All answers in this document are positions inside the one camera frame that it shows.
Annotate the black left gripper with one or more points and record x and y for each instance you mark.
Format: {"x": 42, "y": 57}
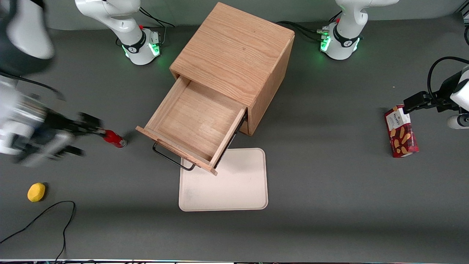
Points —
{"x": 444, "y": 90}

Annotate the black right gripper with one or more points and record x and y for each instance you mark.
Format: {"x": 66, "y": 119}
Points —
{"x": 55, "y": 121}

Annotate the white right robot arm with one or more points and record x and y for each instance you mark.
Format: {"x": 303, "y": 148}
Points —
{"x": 124, "y": 22}

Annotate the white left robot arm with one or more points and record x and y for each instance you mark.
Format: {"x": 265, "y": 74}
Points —
{"x": 346, "y": 22}

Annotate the wooden drawer cabinet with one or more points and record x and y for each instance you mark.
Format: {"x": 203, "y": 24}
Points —
{"x": 234, "y": 51}

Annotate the red plastic bottle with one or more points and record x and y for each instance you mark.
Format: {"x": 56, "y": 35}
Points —
{"x": 114, "y": 138}

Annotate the red shortbread cookie box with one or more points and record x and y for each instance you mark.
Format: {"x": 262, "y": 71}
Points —
{"x": 401, "y": 134}

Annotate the yellow lemon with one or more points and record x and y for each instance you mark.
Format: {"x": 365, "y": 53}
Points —
{"x": 36, "y": 192}

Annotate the beige plastic tray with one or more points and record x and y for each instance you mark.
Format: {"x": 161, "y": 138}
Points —
{"x": 234, "y": 187}

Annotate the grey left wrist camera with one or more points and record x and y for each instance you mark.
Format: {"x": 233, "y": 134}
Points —
{"x": 458, "y": 121}

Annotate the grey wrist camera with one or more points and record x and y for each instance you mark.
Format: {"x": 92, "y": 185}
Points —
{"x": 458, "y": 121}
{"x": 44, "y": 150}

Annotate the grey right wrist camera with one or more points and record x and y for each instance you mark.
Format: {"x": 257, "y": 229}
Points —
{"x": 44, "y": 150}

